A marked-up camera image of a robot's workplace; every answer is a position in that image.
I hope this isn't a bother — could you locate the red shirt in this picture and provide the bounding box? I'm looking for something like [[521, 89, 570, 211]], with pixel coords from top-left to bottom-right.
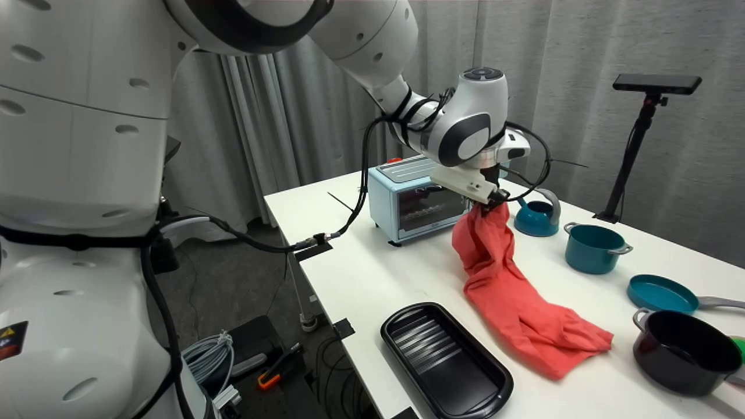
[[452, 201, 615, 382]]

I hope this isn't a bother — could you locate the teal kettle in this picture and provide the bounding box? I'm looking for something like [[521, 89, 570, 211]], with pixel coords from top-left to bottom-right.
[[513, 187, 563, 238]]

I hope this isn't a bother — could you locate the toaster oven door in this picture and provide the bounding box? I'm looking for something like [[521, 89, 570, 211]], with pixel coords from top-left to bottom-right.
[[397, 184, 471, 241]]

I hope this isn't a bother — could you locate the light blue toaster oven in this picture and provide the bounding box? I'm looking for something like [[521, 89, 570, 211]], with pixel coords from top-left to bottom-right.
[[367, 154, 473, 246]]

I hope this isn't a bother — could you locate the teal pot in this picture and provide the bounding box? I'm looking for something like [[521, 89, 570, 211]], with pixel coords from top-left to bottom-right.
[[563, 222, 634, 275]]

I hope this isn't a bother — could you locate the grey curtain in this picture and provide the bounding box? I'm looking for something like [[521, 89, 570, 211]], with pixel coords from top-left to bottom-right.
[[165, 0, 745, 269]]

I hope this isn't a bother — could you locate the black baking tray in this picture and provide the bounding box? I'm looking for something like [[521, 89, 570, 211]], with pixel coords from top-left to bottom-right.
[[379, 301, 515, 419]]

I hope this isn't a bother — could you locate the teal frying pan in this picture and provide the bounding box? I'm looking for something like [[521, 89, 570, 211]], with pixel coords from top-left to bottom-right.
[[626, 274, 745, 315]]

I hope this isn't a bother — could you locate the black pot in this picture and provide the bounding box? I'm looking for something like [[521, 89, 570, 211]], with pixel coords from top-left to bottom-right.
[[632, 308, 745, 398]]

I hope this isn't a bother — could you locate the black box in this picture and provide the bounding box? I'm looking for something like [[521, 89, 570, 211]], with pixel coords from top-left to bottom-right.
[[226, 315, 286, 376]]

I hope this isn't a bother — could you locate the orange and black clamp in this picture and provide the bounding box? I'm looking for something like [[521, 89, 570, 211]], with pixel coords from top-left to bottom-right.
[[257, 343, 304, 391]]

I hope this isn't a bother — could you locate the camera on tripod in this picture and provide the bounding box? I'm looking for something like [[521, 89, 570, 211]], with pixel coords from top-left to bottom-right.
[[593, 73, 703, 225]]

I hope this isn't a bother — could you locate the coil of grey cable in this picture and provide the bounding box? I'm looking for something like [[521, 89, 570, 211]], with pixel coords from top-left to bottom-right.
[[182, 330, 235, 385]]

